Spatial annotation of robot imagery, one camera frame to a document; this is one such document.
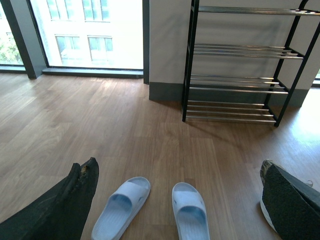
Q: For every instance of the dark window frame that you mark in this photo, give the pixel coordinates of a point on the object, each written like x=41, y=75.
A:
x=22, y=22

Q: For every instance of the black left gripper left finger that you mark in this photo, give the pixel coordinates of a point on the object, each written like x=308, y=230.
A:
x=61, y=212

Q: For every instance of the black metal shoe rack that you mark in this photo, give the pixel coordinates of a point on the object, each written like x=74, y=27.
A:
x=245, y=60

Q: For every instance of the grey knit sneaker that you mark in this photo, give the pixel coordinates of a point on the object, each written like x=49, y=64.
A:
x=265, y=212

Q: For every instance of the light blue slipper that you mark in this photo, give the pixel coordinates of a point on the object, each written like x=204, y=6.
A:
x=189, y=213
x=121, y=208

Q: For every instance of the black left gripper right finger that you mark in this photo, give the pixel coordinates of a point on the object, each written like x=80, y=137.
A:
x=293, y=206

